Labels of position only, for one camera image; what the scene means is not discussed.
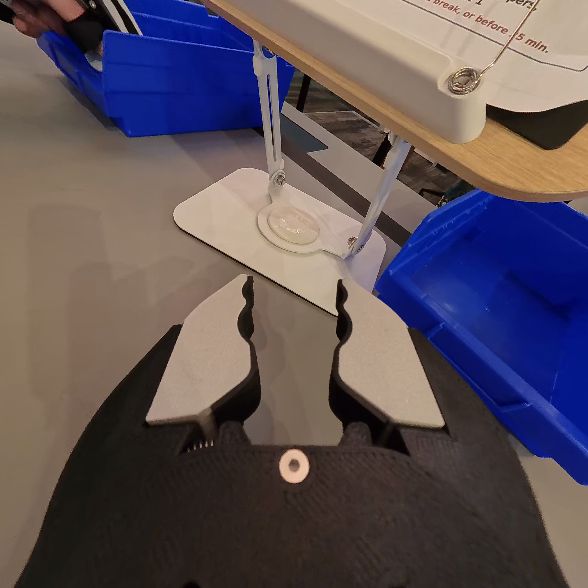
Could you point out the person's left hand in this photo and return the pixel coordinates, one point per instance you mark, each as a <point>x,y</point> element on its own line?
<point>41,20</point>

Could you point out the black flat device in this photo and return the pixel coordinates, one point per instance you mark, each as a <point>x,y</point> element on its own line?
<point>542,126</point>

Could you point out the blue plastic storage bin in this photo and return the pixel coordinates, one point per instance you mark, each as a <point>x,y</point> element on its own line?
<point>183,92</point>
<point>482,298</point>

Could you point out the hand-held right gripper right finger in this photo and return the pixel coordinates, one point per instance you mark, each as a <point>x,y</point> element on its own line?
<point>386,363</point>

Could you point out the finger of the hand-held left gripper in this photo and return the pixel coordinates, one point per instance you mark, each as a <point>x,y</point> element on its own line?
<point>94,62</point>

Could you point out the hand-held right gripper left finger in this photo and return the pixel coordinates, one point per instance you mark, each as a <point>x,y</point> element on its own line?
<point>206,358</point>

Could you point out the white printed paper sheet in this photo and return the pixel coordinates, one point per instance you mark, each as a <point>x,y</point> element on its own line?
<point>551,82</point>

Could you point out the white document holder tray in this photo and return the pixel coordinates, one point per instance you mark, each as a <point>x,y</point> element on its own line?
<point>367,50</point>

